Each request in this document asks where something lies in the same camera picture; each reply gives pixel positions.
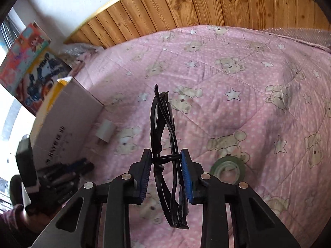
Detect dark-framed glasses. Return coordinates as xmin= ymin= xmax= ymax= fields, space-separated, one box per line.
xmin=150 ymin=84 xmax=191 ymax=230

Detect person's left hand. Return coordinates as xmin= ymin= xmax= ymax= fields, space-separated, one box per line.
xmin=10 ymin=174 xmax=56 ymax=234

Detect white cardboard box yellow tape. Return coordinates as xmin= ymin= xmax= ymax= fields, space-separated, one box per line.
xmin=29 ymin=77 xmax=105 ymax=171

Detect robot toy box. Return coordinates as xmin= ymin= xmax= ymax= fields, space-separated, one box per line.
xmin=14 ymin=51 xmax=73 ymax=116

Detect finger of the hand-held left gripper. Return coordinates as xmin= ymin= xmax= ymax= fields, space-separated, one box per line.
xmin=39 ymin=157 xmax=94 ymax=176
xmin=53 ymin=174 xmax=83 ymax=205

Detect pink bear printed blanket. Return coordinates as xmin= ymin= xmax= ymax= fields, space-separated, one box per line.
xmin=33 ymin=24 xmax=331 ymax=248

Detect green tape roll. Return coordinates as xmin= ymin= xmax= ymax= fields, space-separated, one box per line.
xmin=209 ymin=157 xmax=246 ymax=185

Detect grey charger plug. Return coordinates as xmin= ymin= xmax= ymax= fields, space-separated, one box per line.
xmin=95 ymin=119 xmax=116 ymax=145

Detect bubble wrap sheet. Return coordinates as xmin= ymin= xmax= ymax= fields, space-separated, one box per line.
xmin=61 ymin=43 xmax=99 ymax=58
xmin=266 ymin=26 xmax=331 ymax=49

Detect pink cartoon toy box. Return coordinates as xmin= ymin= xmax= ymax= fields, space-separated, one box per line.
xmin=0 ymin=22 xmax=52 ymax=94

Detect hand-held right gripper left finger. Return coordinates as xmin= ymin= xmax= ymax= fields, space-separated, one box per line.
xmin=31 ymin=148 xmax=153 ymax=248

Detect person's left forearm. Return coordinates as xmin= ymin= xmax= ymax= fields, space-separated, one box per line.
xmin=0 ymin=204 xmax=34 ymax=248

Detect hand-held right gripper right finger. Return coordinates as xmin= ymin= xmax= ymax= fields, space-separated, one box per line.
xmin=180 ymin=148 xmax=302 ymax=248

